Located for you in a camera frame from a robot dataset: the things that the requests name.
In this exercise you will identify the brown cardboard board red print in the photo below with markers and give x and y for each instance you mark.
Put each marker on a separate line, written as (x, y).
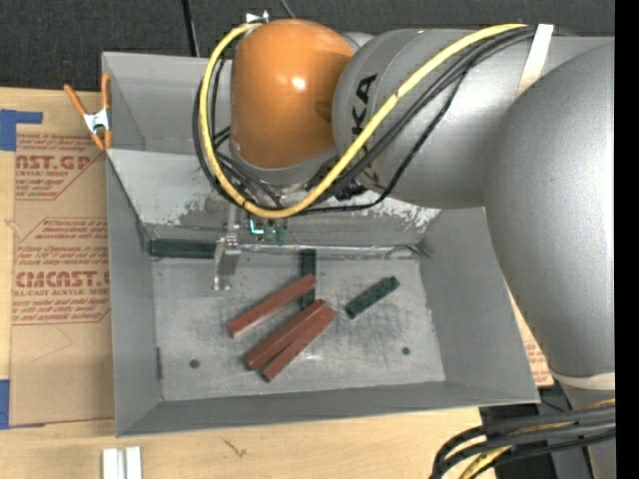
(55, 347)

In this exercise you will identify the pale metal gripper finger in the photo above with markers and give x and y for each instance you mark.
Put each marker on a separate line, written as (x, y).
(227, 267)

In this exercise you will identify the red-brown flat block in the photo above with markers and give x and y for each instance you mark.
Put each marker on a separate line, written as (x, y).
(284, 336)
(299, 347)
(269, 307)

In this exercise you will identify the dark green flat block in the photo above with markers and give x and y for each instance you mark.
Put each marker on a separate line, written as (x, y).
(182, 248)
(372, 297)
(308, 265)

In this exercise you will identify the grey metal bin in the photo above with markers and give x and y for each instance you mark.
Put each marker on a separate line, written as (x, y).
(299, 362)

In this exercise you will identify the black cylinder on white bracket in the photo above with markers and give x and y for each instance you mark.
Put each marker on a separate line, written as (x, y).
(350, 189)

